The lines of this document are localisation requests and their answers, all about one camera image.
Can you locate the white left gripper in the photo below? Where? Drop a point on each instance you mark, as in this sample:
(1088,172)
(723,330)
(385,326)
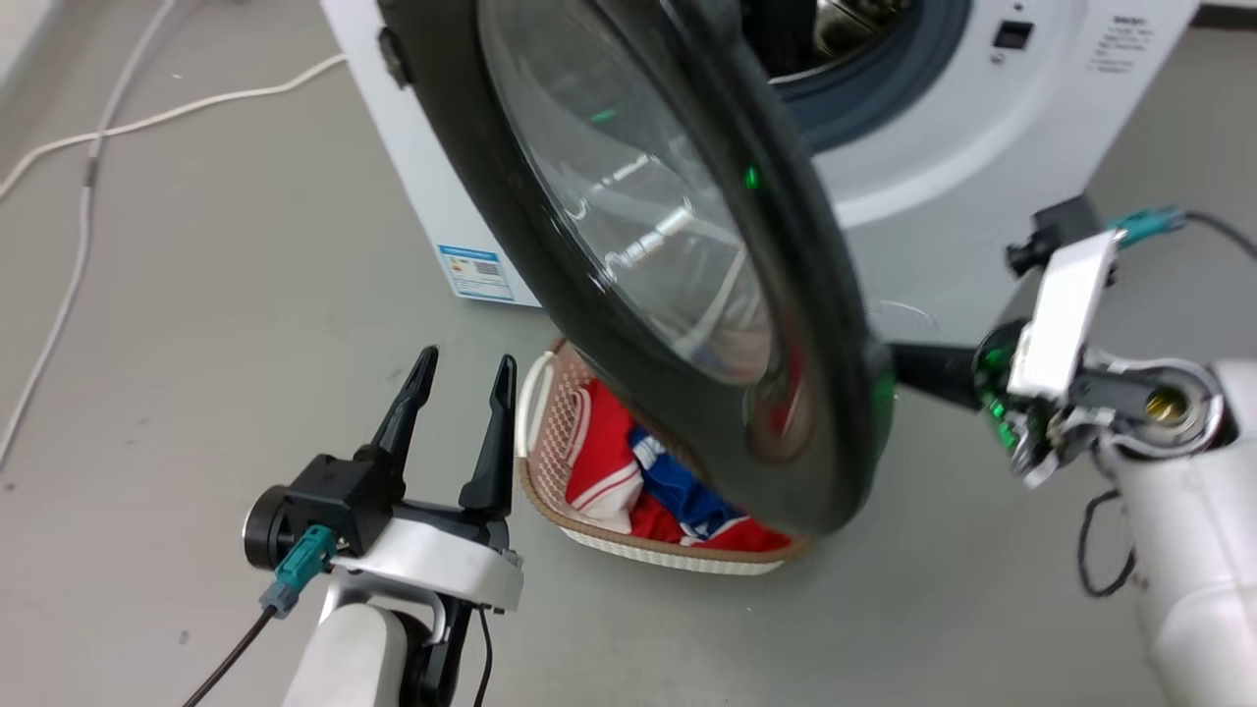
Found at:
(442,565)

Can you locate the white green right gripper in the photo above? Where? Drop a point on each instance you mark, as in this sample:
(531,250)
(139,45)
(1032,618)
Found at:
(1056,314)

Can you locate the blue white energy label sticker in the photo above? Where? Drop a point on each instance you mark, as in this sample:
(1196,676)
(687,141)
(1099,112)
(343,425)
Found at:
(476,273)

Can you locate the red white garment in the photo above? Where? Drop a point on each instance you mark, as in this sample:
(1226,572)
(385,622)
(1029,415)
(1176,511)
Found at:
(604,462)

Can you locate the blue white garment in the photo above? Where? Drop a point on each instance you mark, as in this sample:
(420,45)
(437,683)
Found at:
(687,496)

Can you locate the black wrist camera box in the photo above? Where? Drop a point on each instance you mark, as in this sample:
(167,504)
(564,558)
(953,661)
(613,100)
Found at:
(324,506)
(1056,231)

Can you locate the black round glass washer door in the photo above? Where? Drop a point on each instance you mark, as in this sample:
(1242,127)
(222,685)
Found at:
(462,147)

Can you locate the white front-load washing machine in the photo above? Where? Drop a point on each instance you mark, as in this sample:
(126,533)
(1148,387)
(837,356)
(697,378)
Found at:
(982,147)

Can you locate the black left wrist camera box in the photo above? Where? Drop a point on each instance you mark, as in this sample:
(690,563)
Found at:
(324,506)

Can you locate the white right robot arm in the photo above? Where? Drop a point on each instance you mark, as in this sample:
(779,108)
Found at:
(1193,550)

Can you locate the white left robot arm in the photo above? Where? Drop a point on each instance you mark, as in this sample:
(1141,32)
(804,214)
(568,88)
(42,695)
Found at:
(344,653)

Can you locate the white brown woven laundry basket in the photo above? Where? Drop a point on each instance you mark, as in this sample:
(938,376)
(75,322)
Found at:
(668,558)

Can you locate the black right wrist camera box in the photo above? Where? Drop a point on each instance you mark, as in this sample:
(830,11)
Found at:
(1056,231)

